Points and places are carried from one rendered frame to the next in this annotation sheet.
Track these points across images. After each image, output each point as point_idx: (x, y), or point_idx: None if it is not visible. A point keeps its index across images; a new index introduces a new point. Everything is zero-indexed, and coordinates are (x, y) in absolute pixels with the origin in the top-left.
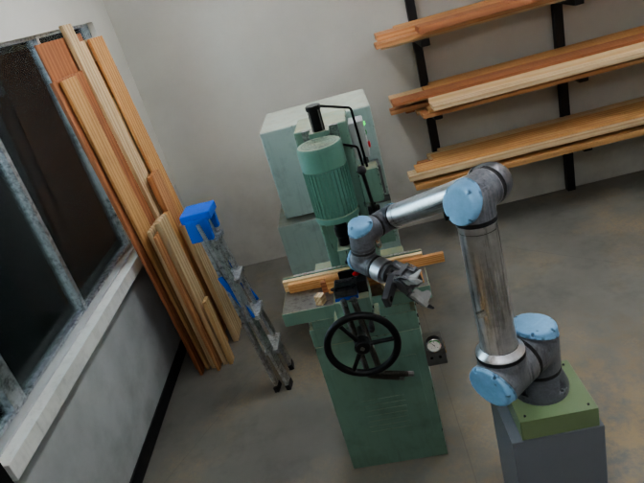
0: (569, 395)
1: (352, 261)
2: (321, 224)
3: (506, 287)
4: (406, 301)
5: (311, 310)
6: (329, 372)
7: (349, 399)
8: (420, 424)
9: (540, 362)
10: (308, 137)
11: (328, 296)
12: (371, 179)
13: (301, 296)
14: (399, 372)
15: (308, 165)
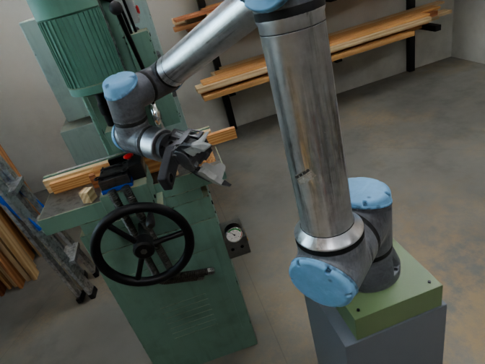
0: (403, 273)
1: (117, 136)
2: (76, 96)
3: (340, 128)
4: (197, 185)
5: (77, 211)
6: (114, 282)
7: (143, 308)
8: (226, 321)
9: (378, 238)
10: None
11: (99, 191)
12: (142, 47)
13: (67, 196)
14: (196, 271)
15: (37, 5)
